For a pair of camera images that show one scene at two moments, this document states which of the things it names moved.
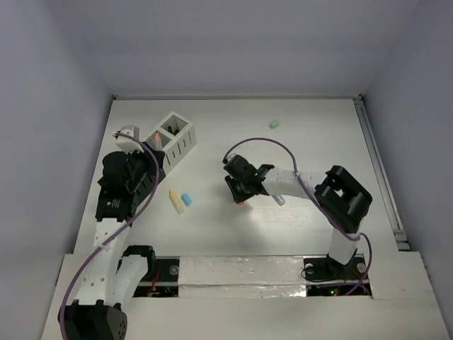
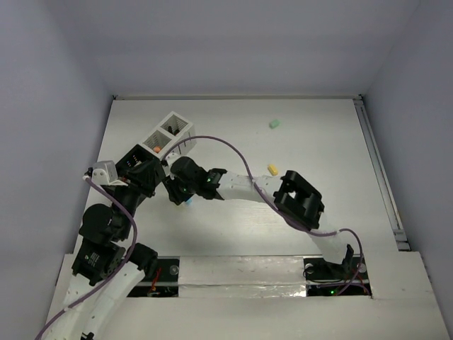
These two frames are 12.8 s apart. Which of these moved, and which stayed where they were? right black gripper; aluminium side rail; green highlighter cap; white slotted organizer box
Moved: right black gripper
Stayed: white slotted organizer box; aluminium side rail; green highlighter cap
